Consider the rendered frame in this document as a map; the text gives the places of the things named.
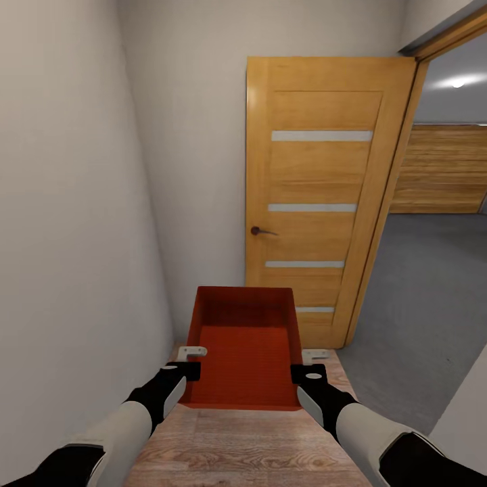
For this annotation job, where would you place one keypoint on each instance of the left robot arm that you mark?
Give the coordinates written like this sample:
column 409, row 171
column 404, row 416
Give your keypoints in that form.
column 103, row 454

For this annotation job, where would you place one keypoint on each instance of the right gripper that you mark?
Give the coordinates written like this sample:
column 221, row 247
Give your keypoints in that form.
column 298, row 369

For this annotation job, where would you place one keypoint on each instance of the storage box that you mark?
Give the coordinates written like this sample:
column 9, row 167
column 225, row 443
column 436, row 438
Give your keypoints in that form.
column 252, row 338

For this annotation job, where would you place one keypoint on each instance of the garage door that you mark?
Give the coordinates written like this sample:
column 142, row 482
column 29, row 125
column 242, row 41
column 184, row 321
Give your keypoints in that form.
column 443, row 171

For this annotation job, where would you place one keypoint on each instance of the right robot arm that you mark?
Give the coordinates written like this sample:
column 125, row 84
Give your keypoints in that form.
column 388, row 453

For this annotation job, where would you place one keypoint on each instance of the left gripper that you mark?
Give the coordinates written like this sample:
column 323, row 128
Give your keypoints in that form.
column 193, row 369

